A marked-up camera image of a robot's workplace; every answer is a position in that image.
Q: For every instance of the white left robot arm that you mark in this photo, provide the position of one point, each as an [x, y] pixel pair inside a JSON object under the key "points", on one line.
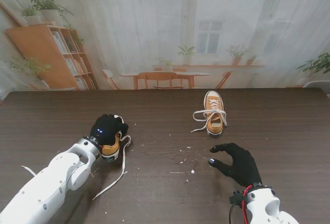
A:
{"points": [[46, 182]]}

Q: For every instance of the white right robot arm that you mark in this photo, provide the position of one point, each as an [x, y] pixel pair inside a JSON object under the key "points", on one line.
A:
{"points": [[268, 206]]}

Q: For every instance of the yellow canvas sneaker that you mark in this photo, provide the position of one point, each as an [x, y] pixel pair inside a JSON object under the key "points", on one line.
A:
{"points": [[111, 150], [214, 97]]}

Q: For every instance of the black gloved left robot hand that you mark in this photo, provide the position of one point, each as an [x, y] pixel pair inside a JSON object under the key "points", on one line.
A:
{"points": [[108, 128]]}

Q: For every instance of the printed room scene backdrop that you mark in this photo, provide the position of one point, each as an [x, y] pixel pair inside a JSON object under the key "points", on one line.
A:
{"points": [[141, 28]]}

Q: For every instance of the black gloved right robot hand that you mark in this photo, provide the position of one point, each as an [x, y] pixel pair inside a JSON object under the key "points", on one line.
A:
{"points": [[239, 164]]}

